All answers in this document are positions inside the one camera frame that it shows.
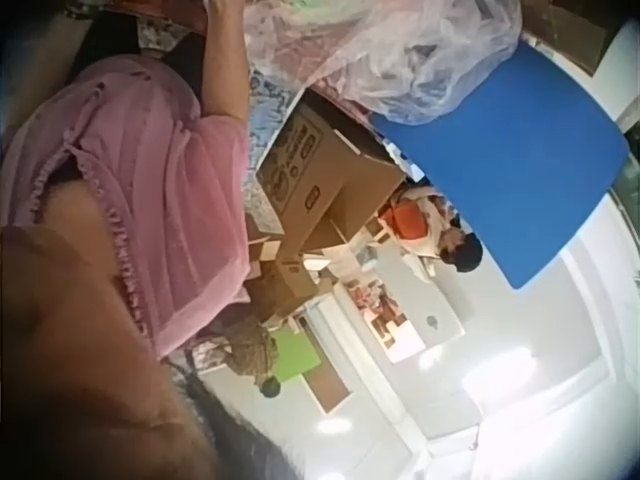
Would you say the small cardboard box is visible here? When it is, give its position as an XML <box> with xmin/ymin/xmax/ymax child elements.
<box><xmin>247</xmin><ymin>238</ymin><xmax>335</xmax><ymax>326</ymax></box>

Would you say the large printed cardboard box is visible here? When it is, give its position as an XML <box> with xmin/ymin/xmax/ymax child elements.
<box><xmin>254</xmin><ymin>90</ymin><xmax>407</xmax><ymax>256</ymax></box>

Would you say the green board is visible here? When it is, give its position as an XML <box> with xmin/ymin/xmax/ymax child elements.
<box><xmin>272</xmin><ymin>324</ymin><xmax>321</xmax><ymax>384</ymax></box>

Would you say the blue table top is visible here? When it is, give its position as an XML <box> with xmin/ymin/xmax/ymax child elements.
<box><xmin>368</xmin><ymin>39</ymin><xmax>630</xmax><ymax>291</ymax></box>

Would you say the clear plastic bag heap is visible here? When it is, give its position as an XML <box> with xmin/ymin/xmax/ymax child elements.
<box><xmin>243</xmin><ymin>0</ymin><xmax>524</xmax><ymax>126</ymax></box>

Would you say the brown cardboard carton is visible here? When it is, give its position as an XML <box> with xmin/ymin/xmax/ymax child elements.
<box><xmin>519</xmin><ymin>0</ymin><xmax>624</xmax><ymax>79</ymax></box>

